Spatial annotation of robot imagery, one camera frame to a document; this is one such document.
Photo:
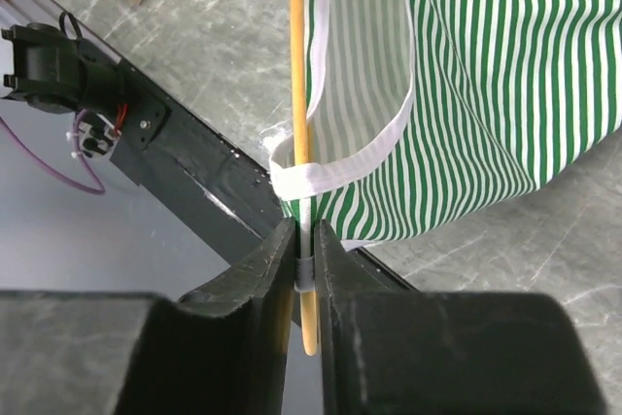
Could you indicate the green white striped tank top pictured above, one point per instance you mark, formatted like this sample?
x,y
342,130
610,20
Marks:
x,y
421,112

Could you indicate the aluminium rail frame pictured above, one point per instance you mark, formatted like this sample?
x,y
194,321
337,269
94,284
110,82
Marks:
x,y
22,12

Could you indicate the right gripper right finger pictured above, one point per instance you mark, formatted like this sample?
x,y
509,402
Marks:
x,y
390,351

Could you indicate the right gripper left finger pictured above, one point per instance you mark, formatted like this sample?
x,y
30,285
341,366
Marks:
x,y
220,349

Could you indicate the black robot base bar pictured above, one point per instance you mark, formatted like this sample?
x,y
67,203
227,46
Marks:
x,y
223,195

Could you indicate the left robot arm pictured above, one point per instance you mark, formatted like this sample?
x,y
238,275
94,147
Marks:
x,y
57,70

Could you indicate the yellow hanger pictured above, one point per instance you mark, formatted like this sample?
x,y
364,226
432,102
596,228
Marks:
x,y
305,267

